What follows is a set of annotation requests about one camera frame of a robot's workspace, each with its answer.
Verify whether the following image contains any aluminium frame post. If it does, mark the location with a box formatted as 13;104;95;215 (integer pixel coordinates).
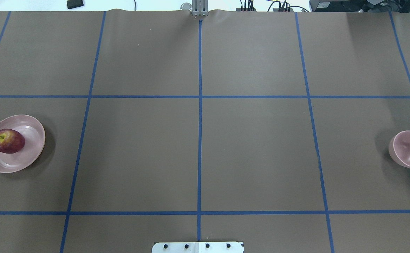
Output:
191;0;209;16

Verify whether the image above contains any brown paper table mat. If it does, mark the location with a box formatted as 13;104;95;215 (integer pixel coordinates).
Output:
0;9;410;253

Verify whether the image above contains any red yellow apple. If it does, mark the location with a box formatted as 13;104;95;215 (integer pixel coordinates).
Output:
0;129;26;154

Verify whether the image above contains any small black square device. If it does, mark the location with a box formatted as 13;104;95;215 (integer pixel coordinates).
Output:
66;0;84;9

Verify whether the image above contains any pink bowl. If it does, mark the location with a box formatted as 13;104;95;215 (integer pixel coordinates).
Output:
388;131;410;168

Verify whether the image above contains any pink plate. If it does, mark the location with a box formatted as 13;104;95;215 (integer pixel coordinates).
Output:
0;114;46;173

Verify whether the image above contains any white camera stand post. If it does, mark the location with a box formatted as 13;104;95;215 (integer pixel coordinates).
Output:
151;241;245;253

